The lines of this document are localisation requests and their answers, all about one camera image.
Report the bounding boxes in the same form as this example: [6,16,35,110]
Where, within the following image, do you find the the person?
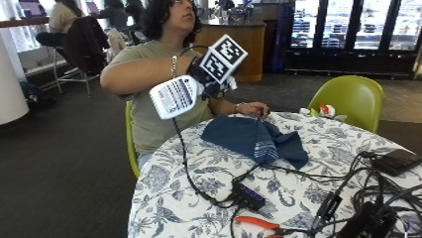
[99,0,272,170]

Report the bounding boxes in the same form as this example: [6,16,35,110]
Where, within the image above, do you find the white marker cube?
[199,34,250,85]

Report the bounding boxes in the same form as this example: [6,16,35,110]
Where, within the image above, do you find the green chair under person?
[124,100,143,179]

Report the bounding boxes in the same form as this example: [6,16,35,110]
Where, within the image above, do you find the black cable adapter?
[309,192,345,233]

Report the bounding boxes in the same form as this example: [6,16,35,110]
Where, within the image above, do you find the blue floral tablecloth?
[127,111,422,238]

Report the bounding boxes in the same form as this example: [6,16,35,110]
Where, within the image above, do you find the dark blue cloth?
[202,114,311,170]

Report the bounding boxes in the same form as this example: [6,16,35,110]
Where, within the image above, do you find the black glove cable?
[171,117,242,209]

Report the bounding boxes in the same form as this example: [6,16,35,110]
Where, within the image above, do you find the flat black box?
[371,148,422,178]

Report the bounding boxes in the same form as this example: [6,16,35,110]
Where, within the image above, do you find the black device block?
[336,200,400,238]

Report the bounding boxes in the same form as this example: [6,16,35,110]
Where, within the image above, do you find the dark jacket on chair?
[62,15,112,76]

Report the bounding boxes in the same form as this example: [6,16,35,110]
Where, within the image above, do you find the small red white toy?
[299,103,349,123]

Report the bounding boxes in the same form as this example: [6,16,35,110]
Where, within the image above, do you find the beige jacket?
[106,27,130,63]

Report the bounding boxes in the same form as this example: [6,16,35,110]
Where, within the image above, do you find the dark bag on floor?
[19,80,59,109]

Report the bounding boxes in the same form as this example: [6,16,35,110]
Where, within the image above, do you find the white blue striped cloth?
[148,74,206,121]

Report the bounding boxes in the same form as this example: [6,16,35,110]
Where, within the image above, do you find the glass door fridges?
[271,0,422,79]

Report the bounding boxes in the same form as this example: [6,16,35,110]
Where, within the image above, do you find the orange handled pliers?
[234,215,307,238]

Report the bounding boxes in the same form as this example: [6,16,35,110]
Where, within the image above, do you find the silver chain bracelet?
[171,55,180,79]

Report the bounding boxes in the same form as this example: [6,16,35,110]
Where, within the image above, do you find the wooden bar ledge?
[0,16,53,30]

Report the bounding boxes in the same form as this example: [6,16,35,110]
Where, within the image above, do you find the metal chair frame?
[53,45,103,97]

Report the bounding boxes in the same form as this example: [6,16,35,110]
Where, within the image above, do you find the bundle of black cables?
[246,150,422,238]

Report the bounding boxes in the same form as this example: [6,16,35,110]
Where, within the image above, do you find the white round column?
[0,32,31,126]

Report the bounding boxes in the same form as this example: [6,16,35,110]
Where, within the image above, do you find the empty green chair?
[307,74,385,135]

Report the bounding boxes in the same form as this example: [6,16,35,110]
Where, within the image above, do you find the black hub with purple lights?
[230,180,268,212]

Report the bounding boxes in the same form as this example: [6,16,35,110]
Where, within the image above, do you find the wooden round counter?
[192,17,268,83]

